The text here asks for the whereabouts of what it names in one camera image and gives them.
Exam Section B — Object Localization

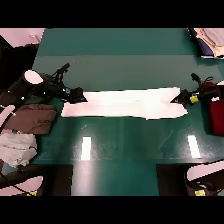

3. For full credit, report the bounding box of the red garment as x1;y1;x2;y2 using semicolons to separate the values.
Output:
208;98;224;136

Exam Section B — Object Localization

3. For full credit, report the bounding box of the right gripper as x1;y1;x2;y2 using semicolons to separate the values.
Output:
170;88;192;106

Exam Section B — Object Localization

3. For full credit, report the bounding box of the crumpled white garment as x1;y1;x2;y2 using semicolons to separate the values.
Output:
0;130;39;168

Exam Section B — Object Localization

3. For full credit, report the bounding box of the dark blue garment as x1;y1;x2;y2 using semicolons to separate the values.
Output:
187;27;224;60

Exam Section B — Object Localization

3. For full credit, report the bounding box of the white T-shirt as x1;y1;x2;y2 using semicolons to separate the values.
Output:
60;86;189;121

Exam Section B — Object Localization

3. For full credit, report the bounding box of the folded pale garment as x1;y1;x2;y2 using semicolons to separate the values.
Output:
193;27;224;58

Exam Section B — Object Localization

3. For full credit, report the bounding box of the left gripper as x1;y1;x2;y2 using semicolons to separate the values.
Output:
67;86;89;104

